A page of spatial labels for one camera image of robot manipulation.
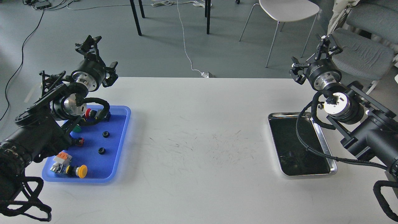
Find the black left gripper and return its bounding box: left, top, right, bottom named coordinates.
left=71, top=35, right=118, bottom=92

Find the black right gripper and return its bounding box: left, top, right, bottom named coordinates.
left=289, top=34, right=343, bottom=91

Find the small black gear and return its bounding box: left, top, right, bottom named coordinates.
left=98, top=147, right=106, bottom=155
left=102, top=131, right=110, bottom=138

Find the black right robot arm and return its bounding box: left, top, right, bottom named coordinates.
left=289, top=35, right=398, bottom=221

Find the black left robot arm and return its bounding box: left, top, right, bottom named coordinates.
left=0, top=35, right=118, bottom=222

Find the blue plastic tray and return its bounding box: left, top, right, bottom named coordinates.
left=42, top=106, right=131, bottom=183

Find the silver metal tray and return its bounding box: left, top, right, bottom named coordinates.
left=268, top=112, right=337, bottom=177

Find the black table leg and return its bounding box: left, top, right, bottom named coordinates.
left=129, top=0, right=142, bottom=36
left=138, top=0, right=145, bottom=18
left=205, top=0, right=211, bottom=35

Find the white chair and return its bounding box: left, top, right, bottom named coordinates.
left=239, top=0, right=320, bottom=68

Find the grey padded chair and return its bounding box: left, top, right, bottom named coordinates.
left=323, top=27, right=395, bottom=94

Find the red push button switch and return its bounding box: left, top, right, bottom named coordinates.
left=83, top=108, right=111, bottom=122

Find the black floor cable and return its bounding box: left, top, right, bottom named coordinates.
left=0, top=0, right=73, bottom=122

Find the green push button switch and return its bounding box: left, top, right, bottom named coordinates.
left=72, top=124, right=81, bottom=133

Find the black selector switch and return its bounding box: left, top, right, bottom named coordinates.
left=72, top=137, right=85, bottom=147

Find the white floor cable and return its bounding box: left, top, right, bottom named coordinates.
left=67, top=0, right=215, bottom=78

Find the orange white switch block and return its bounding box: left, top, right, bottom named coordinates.
left=53, top=152, right=72, bottom=166

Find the yellow push button switch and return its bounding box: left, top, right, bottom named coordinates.
left=50, top=163, right=88, bottom=179

